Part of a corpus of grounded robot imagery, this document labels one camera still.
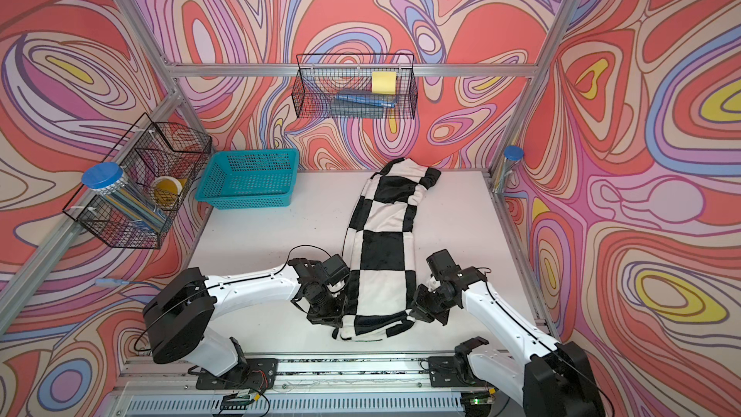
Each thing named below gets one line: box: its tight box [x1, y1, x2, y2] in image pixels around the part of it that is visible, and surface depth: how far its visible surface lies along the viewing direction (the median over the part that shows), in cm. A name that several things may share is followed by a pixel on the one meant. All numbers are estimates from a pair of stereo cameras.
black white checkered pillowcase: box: [334, 157, 442, 341], surface depth 98 cm
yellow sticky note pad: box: [371, 71, 397, 96], surface depth 91 cm
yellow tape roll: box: [150, 175, 183, 210], surface depth 78 cm
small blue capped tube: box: [494, 144, 525, 195], surface depth 107 cm
